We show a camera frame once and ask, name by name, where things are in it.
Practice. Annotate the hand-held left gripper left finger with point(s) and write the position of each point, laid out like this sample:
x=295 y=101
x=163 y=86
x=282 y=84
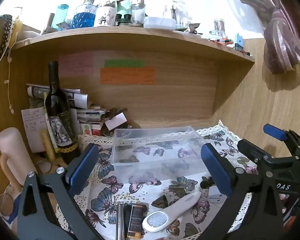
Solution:
x=83 y=170

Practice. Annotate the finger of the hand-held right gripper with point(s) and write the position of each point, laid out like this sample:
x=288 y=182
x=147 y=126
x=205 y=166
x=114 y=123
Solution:
x=255 y=155
x=273 y=131

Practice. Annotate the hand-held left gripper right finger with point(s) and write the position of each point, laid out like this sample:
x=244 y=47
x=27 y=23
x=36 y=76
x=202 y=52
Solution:
x=215 y=170

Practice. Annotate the small black bottle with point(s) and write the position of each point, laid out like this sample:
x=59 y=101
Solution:
x=207 y=182

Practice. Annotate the clear plastic container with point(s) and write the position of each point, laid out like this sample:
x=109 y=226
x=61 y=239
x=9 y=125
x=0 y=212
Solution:
x=160 y=155

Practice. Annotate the white handheld round-head device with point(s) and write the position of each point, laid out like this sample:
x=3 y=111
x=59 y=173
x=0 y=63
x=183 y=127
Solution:
x=170 y=210

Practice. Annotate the silver metal tube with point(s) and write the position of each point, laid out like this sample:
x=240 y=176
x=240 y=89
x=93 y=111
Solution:
x=120 y=222

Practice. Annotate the black and gold box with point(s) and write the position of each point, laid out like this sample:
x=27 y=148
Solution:
x=137 y=220

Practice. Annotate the butterfly print tablecloth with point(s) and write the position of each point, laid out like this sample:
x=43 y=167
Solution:
x=107 y=195

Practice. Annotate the yellow candle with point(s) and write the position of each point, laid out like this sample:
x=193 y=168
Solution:
x=48 y=146

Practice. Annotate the stack of books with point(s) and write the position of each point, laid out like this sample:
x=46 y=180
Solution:
x=90 y=120

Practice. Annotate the small white card box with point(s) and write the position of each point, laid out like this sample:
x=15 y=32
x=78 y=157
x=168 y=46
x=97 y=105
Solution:
x=115 y=122

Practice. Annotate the dark wine bottle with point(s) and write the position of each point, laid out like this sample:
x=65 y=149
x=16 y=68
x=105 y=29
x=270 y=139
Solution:
x=58 y=110

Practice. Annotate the white handwritten note paper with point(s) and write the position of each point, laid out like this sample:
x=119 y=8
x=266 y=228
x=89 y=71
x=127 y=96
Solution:
x=33 y=127

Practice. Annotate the rolled magazines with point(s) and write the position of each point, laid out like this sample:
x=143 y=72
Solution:
x=76 y=97

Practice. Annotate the pink thermos bottle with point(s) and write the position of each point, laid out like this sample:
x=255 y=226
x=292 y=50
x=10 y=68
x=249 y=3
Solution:
x=11 y=147

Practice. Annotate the eyeglasses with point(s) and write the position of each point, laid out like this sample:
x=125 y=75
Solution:
x=6 y=202

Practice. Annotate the purple curtain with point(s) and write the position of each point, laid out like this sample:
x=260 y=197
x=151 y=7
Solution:
x=280 y=40

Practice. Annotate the blue pencil sharpener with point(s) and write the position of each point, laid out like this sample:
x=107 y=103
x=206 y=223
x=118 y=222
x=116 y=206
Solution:
x=238 y=42

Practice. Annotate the orange sticky note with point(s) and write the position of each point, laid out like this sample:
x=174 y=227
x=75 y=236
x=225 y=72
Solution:
x=127 y=76

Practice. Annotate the pink sticky note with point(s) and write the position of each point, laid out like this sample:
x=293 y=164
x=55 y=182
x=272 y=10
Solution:
x=75 y=63

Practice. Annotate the green sticky note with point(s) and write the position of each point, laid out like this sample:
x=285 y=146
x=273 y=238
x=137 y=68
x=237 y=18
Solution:
x=123 y=63

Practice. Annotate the clear glass jar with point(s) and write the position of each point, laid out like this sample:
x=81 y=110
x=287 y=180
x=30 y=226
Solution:
x=218 y=27

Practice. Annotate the wooden shelf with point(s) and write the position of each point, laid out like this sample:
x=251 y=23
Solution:
x=130 y=37

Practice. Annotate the black lace headband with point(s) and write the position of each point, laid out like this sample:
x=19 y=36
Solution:
x=3 y=40

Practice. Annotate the yellow cloth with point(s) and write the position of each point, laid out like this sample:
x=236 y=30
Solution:
x=15 y=33

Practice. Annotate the toothbrush blister pack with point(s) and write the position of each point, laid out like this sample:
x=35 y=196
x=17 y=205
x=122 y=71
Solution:
x=176 y=13

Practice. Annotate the glass bottle with blue liquid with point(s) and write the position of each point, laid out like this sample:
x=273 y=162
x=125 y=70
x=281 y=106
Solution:
x=83 y=15

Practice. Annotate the teal plastic bottle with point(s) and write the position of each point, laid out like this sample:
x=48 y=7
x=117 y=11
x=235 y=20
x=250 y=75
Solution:
x=61 y=16

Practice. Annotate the white lidded plastic box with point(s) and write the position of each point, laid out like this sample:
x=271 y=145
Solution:
x=160 y=22

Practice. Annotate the green pump bottle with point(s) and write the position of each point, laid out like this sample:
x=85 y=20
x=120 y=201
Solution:
x=123 y=8

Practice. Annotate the clear glass bottle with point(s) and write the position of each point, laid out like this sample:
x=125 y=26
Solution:
x=138 y=12

